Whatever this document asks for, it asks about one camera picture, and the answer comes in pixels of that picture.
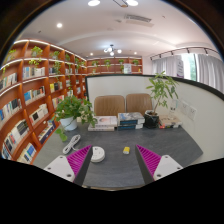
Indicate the white standing banner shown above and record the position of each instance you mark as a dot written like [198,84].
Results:
[180,69]

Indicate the thin white book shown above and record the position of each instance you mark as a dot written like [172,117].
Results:
[100,128]

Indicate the round white power strip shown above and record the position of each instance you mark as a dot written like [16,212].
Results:
[99,154]

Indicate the brown padded chair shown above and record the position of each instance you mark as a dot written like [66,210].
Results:
[109,106]
[138,103]

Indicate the pile of assorted books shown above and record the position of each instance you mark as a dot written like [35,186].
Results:
[170,121]

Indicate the multi-bulb ceiling lamp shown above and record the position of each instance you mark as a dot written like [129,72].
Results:
[112,51]

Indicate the ceiling air vent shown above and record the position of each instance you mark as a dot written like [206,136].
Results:
[138,19]

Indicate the white wall outlet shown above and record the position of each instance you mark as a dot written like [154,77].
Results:
[192,113]
[184,108]

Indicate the orange wooden bookshelf unit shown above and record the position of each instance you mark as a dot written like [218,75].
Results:
[23,86]

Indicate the dark blue book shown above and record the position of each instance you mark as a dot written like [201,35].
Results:
[130,127]

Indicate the recessed ceiling lights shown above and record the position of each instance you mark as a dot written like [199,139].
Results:
[59,25]

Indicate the leafy plant in white pot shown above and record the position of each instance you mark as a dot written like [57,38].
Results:
[69,124]

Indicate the tall plant in black pot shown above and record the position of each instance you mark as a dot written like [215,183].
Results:
[150,120]

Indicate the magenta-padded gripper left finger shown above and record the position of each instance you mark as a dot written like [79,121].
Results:
[60,166]

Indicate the black track light rail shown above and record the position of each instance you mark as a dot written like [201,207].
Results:
[186,50]

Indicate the small green plant cutting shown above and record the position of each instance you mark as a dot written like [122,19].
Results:
[61,135]

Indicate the yellow charger block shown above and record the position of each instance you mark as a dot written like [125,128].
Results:
[126,150]

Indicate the white cover book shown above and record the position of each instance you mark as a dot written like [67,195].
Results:
[106,121]

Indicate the picture cover book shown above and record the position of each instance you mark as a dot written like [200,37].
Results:
[130,117]

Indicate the white sign board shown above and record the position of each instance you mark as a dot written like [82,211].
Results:
[127,68]

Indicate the white sheer curtain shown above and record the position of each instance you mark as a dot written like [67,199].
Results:
[210,71]

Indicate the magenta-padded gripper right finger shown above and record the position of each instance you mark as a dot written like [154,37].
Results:
[166,165]

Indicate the clear acrylic sign stand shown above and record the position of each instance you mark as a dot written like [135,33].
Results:
[173,108]

